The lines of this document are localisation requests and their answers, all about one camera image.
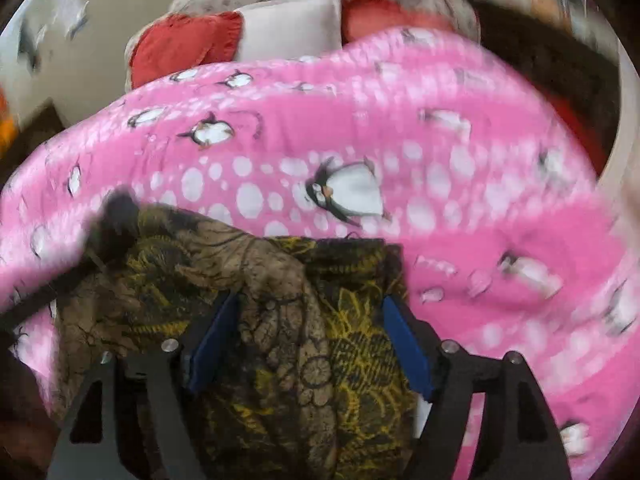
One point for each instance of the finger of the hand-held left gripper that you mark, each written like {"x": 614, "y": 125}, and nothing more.
{"x": 112, "y": 230}

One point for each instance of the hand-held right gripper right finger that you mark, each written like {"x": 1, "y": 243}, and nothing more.
{"x": 407, "y": 350}

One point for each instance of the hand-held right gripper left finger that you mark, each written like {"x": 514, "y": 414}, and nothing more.
{"x": 215, "y": 345}

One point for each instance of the brown navy floral garment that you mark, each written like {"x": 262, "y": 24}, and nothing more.
{"x": 300, "y": 360}

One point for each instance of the dark wooden cabinet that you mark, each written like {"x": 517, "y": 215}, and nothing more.
{"x": 35, "y": 130}

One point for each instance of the orange box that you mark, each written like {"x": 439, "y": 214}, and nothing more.
{"x": 3, "y": 130}

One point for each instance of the pink penguin printed blanket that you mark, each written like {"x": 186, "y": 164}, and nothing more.
{"x": 450, "y": 185}

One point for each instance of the red heart-shaped pillow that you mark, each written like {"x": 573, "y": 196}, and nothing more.
{"x": 185, "y": 42}
{"x": 380, "y": 17}

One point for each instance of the white pillow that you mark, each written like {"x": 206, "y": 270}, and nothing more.
{"x": 290, "y": 27}

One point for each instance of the dark carved wooden headboard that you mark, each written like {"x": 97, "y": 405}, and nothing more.
{"x": 560, "y": 70}

